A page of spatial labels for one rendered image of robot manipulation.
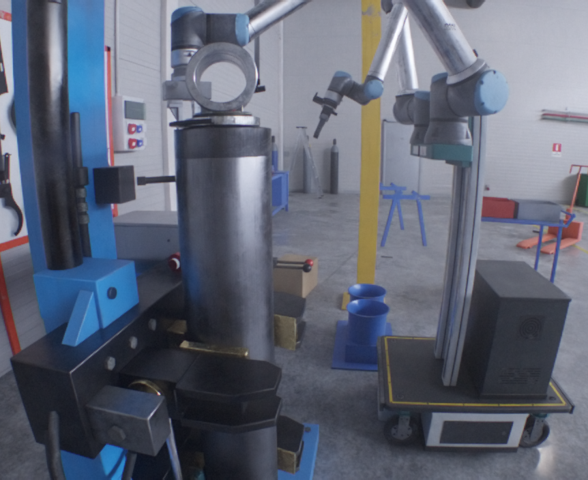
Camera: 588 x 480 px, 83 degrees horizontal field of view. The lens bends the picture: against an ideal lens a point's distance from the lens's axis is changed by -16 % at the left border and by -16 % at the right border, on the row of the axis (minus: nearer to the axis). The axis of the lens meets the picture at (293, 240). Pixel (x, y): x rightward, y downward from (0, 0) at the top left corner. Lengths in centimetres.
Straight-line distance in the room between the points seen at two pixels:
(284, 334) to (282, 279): 268
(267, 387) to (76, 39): 91
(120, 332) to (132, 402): 16
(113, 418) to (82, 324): 19
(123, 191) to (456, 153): 113
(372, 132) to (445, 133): 186
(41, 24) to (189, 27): 40
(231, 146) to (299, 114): 1093
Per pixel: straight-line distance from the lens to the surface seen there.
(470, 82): 139
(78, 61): 108
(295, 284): 368
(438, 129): 154
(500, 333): 183
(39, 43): 92
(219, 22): 114
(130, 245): 138
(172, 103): 111
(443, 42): 137
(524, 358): 194
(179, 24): 114
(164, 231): 130
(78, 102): 106
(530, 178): 1269
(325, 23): 1211
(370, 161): 333
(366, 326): 258
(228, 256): 80
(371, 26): 348
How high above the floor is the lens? 143
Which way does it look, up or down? 14 degrees down
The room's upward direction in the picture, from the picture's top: straight up
